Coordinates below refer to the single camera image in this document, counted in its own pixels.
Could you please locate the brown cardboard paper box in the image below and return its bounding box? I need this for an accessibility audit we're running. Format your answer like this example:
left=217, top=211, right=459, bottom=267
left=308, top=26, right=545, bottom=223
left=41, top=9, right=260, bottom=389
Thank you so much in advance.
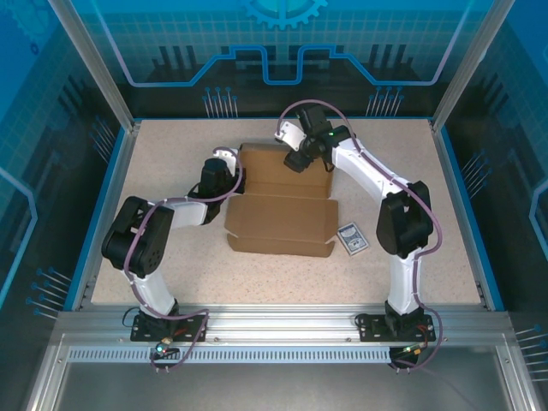
left=224, top=143, right=340, bottom=259

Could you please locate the blue playing card deck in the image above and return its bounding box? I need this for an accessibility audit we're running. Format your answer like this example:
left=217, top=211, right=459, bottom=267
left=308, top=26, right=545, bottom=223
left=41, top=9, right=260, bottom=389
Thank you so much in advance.
left=336, top=222, right=370, bottom=258

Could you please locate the small connector with green light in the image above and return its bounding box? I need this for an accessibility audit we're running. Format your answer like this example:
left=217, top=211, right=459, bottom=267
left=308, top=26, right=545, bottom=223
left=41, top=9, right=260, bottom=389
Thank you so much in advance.
left=400, top=342, right=432, bottom=359
left=149, top=337, right=179, bottom=360

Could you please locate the grey metal tray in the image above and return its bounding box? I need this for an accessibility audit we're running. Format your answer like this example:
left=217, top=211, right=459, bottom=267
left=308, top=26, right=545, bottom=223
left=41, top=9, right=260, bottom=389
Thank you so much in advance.
left=25, top=333, right=543, bottom=411

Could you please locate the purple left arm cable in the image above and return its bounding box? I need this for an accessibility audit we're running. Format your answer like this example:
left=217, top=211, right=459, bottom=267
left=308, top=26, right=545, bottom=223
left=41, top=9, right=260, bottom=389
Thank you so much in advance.
left=122, top=146, right=247, bottom=373

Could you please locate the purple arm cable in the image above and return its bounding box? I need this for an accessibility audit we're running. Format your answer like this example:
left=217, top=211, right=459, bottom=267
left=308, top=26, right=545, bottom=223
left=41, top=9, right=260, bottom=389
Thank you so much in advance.
left=276, top=98, right=444, bottom=373
left=122, top=146, right=247, bottom=373

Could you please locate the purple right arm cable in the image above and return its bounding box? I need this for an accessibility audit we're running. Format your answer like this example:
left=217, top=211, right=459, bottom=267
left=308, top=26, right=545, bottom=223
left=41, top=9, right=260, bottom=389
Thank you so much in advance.
left=276, top=98, right=444, bottom=373

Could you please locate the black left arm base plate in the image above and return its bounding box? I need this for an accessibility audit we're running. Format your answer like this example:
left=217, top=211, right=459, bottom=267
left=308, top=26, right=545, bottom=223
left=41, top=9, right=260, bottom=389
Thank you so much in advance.
left=130, top=310, right=210, bottom=343

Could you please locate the aluminium mounting rail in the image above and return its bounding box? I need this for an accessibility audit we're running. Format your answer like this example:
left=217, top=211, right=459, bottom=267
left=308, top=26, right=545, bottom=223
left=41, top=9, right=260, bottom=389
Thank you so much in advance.
left=55, top=302, right=515, bottom=344

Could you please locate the aluminium frame post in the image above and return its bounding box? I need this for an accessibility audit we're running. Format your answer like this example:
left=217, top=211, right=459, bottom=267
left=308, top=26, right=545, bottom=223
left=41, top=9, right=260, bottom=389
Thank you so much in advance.
left=429, top=0, right=519, bottom=134
left=45, top=0, right=142, bottom=134

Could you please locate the slotted grey cable duct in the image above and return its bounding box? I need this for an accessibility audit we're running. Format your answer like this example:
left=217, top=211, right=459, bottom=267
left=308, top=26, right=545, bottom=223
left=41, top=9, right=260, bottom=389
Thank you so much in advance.
left=66, top=345, right=395, bottom=366

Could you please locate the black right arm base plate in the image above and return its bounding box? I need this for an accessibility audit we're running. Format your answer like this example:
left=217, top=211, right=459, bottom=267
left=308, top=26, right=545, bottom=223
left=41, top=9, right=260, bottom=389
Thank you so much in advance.
left=354, top=312, right=443, bottom=343

